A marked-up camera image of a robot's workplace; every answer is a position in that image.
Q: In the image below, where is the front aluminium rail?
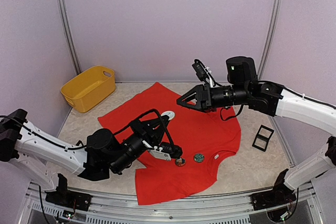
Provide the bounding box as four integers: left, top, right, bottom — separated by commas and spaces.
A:
15, 180, 326, 224

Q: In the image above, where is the green blue round brooch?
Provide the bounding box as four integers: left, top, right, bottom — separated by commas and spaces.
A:
193, 153, 205, 163

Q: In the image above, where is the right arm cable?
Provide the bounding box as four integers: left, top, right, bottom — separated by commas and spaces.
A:
219, 104, 244, 122

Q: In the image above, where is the red t-shirt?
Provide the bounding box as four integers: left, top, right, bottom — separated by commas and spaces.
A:
98, 83, 241, 205

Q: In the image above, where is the orange blue round brooch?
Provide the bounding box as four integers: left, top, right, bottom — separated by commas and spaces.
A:
175, 157, 186, 167

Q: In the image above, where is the right black brooch box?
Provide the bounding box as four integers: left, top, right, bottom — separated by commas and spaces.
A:
252, 125, 274, 152

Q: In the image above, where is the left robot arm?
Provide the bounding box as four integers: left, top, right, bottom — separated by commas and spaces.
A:
1, 109, 185, 210

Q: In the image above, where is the aluminium frame post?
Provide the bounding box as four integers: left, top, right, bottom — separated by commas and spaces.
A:
257, 0, 281, 79
57, 0, 82, 75

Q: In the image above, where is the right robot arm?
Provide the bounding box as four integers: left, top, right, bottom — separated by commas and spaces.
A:
176, 56, 335, 210

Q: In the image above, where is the left aluminium frame post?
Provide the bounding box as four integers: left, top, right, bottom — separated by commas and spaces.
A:
57, 0, 82, 75

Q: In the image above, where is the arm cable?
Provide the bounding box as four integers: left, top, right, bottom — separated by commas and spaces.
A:
0, 108, 169, 154
219, 104, 244, 122

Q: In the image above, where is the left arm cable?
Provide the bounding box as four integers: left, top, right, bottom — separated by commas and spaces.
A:
0, 108, 169, 154

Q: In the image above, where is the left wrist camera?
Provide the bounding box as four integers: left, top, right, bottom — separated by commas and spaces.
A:
148, 142, 183, 161

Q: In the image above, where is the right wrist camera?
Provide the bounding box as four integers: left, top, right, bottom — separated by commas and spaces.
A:
192, 59, 215, 88

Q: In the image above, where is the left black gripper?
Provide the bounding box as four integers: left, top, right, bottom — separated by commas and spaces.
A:
110, 115, 170, 174

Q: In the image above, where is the right aluminium frame post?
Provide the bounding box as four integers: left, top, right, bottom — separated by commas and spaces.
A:
257, 0, 281, 79

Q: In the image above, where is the yellow plastic basket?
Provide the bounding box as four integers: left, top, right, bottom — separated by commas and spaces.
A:
60, 66, 116, 113

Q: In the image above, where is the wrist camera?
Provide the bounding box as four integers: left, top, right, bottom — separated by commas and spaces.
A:
192, 59, 215, 88
148, 142, 183, 161

